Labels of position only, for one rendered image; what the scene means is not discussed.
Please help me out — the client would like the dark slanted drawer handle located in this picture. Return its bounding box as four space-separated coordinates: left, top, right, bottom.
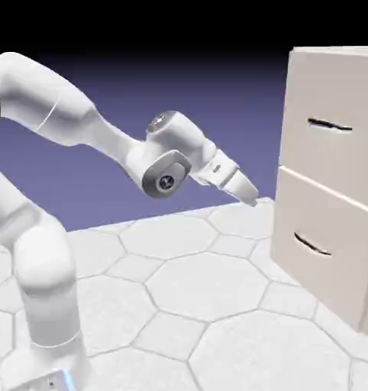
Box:
293 232 332 257

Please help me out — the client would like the cream tall drawer front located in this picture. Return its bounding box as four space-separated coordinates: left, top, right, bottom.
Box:
277 50 368 212

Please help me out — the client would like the cream short drawer front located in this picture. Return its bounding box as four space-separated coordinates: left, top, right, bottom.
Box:
270 166 368 333

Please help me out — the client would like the dark straight drawer handle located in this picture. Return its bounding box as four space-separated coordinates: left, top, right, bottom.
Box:
307 118 353 134

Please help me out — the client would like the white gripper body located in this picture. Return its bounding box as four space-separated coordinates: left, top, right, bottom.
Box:
222 170 260 208

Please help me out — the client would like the cream painted cabinet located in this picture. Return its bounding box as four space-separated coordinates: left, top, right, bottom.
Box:
270 45 368 336

